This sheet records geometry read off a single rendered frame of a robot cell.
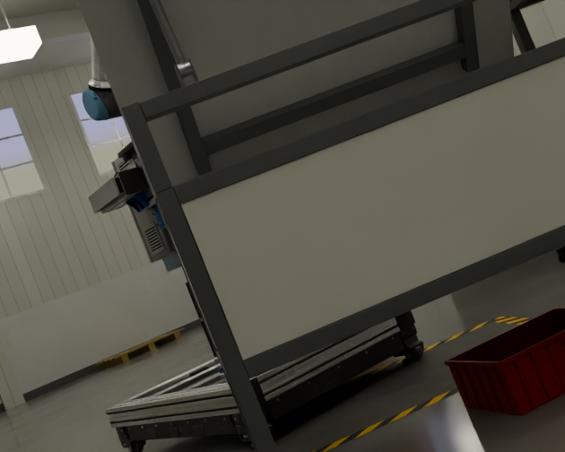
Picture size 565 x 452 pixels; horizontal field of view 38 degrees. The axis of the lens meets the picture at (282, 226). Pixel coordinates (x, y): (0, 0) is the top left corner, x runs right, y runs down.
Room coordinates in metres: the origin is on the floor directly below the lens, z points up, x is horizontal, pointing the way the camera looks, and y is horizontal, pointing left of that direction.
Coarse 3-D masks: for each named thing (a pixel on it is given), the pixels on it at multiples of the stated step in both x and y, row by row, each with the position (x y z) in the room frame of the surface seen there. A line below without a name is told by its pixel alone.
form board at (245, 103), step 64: (128, 0) 2.02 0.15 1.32; (192, 0) 2.07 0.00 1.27; (256, 0) 2.13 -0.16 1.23; (320, 0) 2.18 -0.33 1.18; (384, 0) 2.25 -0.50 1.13; (128, 64) 2.10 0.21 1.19; (320, 64) 2.28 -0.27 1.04; (384, 64) 2.35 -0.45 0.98; (448, 64) 2.42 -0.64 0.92; (128, 128) 2.19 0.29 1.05; (320, 128) 2.39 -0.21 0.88
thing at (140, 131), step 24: (432, 0) 1.83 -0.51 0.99; (456, 0) 1.84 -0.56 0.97; (360, 24) 1.80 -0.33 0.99; (384, 24) 1.81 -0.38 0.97; (408, 24) 1.84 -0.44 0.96; (288, 48) 1.78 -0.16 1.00; (312, 48) 1.78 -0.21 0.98; (336, 48) 1.79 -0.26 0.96; (240, 72) 1.76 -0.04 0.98; (264, 72) 1.77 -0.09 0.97; (168, 96) 1.74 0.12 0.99; (192, 96) 1.74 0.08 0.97; (216, 96) 1.78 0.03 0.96; (144, 120) 1.73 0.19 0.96; (144, 144) 1.72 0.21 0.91
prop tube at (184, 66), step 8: (152, 0) 1.80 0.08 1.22; (152, 8) 1.81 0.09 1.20; (160, 8) 1.80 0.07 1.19; (160, 16) 1.79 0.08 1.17; (160, 24) 1.79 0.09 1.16; (168, 24) 1.79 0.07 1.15; (168, 32) 1.78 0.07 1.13; (168, 40) 1.78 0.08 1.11; (176, 40) 1.78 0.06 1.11; (176, 48) 1.77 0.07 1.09; (176, 56) 1.76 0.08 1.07; (184, 56) 1.77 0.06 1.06; (184, 64) 1.75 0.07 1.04; (184, 72) 1.75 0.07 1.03; (192, 72) 1.76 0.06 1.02
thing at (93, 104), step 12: (96, 60) 2.78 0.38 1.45; (96, 72) 2.80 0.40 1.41; (96, 84) 2.81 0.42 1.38; (108, 84) 2.81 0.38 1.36; (84, 96) 2.85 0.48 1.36; (96, 96) 2.81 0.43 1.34; (108, 96) 2.82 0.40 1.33; (84, 108) 2.88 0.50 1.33; (96, 108) 2.82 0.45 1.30; (108, 108) 2.84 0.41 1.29; (96, 120) 2.87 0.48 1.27
